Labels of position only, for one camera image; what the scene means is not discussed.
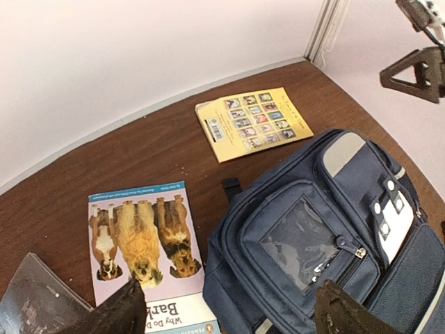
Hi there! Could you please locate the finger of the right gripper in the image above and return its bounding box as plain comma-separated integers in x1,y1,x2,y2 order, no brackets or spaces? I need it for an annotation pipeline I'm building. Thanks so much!
380,47,444,103

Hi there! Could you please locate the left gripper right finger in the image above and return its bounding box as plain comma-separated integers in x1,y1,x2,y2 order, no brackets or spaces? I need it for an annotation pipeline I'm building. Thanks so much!
314,280,407,333

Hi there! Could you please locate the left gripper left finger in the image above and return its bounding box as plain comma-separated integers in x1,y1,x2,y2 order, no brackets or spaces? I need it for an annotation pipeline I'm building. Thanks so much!
57,279,147,333

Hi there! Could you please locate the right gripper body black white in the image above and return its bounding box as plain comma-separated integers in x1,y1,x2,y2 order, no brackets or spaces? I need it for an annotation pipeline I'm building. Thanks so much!
422,1,444,45

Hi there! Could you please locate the dark blue cover book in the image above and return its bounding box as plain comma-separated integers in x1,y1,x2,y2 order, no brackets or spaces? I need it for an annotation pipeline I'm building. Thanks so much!
1,252,93,334

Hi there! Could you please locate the navy blue student backpack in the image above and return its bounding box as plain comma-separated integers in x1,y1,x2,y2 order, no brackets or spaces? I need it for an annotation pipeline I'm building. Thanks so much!
203,129,444,333

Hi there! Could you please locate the dog picture book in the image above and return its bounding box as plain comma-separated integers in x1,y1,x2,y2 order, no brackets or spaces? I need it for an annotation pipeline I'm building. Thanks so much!
88,181,221,333

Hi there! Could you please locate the yellow picture-grid book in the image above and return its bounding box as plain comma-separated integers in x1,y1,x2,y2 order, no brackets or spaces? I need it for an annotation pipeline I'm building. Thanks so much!
195,88,314,163

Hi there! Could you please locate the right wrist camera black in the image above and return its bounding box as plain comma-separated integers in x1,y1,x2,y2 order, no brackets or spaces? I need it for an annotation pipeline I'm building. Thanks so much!
396,0,432,32

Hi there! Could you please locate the right aluminium corner post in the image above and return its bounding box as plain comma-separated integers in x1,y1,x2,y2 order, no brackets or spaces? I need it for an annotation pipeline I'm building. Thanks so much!
304,0,339,63

